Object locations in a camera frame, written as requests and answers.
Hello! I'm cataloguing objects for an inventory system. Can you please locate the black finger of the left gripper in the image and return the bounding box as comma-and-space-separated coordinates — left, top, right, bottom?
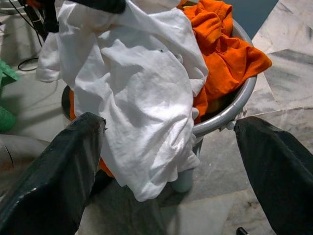
69, 0, 127, 15

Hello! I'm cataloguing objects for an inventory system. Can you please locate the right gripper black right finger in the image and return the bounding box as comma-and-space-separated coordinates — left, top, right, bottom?
233, 116, 313, 235

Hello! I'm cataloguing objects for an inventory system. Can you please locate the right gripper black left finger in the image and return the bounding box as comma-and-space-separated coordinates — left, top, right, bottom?
0, 112, 108, 235

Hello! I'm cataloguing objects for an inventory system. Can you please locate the white shirt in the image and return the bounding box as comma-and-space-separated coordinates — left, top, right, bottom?
36, 0, 209, 203

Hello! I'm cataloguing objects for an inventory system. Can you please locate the green plastic object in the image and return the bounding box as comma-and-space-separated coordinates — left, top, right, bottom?
0, 58, 21, 132

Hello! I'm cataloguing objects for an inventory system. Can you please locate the grey laundry basket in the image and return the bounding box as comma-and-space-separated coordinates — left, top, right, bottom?
61, 18, 257, 194

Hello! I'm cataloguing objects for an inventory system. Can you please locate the orange garment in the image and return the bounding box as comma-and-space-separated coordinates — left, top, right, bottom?
69, 0, 273, 179

